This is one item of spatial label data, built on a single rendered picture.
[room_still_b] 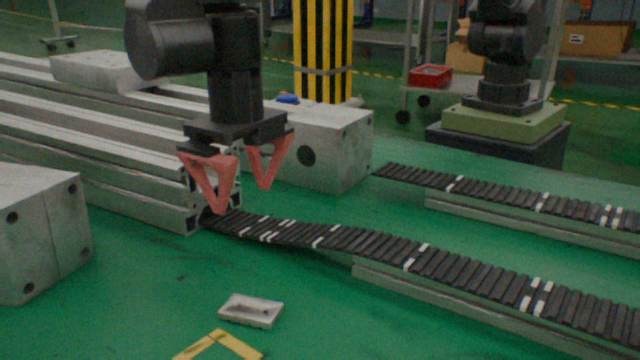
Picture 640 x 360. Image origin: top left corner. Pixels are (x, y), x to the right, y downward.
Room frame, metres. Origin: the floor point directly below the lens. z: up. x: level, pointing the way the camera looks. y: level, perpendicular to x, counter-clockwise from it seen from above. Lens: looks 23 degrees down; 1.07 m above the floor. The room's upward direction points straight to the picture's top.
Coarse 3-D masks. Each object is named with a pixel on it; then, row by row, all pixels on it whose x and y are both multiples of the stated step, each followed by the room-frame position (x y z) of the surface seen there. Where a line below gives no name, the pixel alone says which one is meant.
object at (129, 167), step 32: (0, 96) 0.83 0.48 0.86; (0, 128) 0.70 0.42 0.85; (32, 128) 0.67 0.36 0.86; (64, 128) 0.67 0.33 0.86; (96, 128) 0.72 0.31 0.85; (128, 128) 0.68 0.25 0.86; (160, 128) 0.68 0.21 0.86; (0, 160) 0.71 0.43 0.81; (32, 160) 0.67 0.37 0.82; (64, 160) 0.64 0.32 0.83; (96, 160) 0.62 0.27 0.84; (128, 160) 0.58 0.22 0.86; (160, 160) 0.56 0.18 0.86; (96, 192) 0.61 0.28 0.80; (128, 192) 0.60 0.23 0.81; (160, 192) 0.55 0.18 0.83; (192, 192) 0.55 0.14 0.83; (160, 224) 0.55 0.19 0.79; (192, 224) 0.55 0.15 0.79
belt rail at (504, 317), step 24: (360, 264) 0.46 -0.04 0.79; (384, 264) 0.44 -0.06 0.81; (408, 288) 0.42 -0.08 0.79; (432, 288) 0.42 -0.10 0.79; (456, 312) 0.40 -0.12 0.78; (480, 312) 0.39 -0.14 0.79; (504, 312) 0.38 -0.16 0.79; (528, 336) 0.37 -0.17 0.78; (552, 336) 0.36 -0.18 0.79; (576, 336) 0.35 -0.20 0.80
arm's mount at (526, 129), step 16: (448, 112) 0.95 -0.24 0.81; (464, 112) 0.95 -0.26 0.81; (480, 112) 0.94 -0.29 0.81; (544, 112) 0.93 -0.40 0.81; (560, 112) 0.96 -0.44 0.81; (448, 128) 0.95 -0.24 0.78; (464, 128) 0.93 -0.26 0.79; (480, 128) 0.91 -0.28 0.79; (496, 128) 0.89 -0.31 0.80; (512, 128) 0.88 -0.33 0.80; (528, 128) 0.86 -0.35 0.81; (544, 128) 0.90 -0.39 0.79
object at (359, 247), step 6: (366, 234) 0.48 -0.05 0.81; (372, 234) 0.48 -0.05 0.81; (378, 234) 0.48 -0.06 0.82; (360, 240) 0.47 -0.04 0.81; (366, 240) 0.47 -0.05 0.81; (372, 240) 0.46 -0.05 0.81; (348, 246) 0.45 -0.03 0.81; (354, 246) 0.45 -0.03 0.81; (360, 246) 0.45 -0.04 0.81; (366, 246) 0.45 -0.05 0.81; (348, 252) 0.45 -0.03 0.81; (354, 252) 0.44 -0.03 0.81; (360, 252) 0.44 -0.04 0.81
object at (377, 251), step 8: (384, 240) 0.46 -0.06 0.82; (392, 240) 0.46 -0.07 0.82; (400, 240) 0.47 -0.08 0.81; (368, 248) 0.45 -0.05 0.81; (376, 248) 0.45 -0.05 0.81; (384, 248) 0.45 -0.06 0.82; (392, 248) 0.45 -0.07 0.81; (368, 256) 0.44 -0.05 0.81; (376, 256) 0.43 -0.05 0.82; (384, 256) 0.44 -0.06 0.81
